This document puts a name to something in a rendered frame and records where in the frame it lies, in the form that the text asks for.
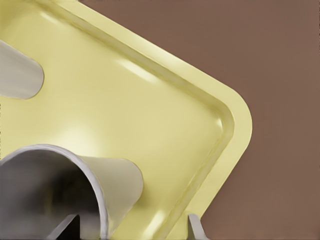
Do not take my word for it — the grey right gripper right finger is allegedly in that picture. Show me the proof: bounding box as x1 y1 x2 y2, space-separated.
187 213 208 240

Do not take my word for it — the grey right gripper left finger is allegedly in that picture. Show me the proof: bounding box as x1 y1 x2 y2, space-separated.
44 214 81 240

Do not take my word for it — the white IKEA cup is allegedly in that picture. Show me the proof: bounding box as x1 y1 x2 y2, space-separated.
0 39 45 100
0 143 144 240

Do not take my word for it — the pale yellow plastic tray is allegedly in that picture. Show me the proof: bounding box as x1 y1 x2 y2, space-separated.
0 0 254 240

